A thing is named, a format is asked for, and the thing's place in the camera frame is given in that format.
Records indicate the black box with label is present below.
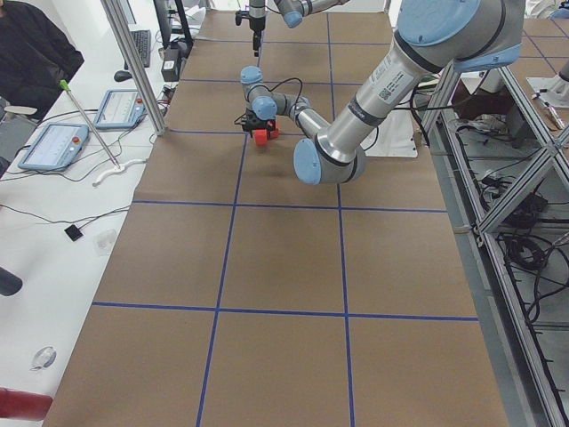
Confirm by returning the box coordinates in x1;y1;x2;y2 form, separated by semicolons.
161;48;181;82

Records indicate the black monitor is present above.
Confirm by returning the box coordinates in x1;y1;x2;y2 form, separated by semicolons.
153;0;172;49

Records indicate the black keyboard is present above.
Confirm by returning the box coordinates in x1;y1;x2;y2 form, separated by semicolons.
130;29;152;68

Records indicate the teach pendant farther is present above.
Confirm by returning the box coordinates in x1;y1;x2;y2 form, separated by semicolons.
94;89;146;131

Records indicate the black computer mouse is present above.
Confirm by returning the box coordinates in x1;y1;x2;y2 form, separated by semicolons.
114;70;132;83

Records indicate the brown paper table mat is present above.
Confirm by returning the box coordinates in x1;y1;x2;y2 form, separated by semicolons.
45;12;508;426

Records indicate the teach pendant nearer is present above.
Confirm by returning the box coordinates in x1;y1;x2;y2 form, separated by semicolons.
18;124;90;172

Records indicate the person in black clothes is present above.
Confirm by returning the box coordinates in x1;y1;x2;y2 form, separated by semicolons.
1;1;84;120

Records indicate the red cylinder object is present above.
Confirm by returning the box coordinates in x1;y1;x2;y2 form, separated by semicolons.
1;388;52;421

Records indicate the aluminium frame post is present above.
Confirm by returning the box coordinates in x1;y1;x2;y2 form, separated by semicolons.
100;0;165;136

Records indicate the aluminium frame side table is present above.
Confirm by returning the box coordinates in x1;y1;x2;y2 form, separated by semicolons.
417;30;569;427

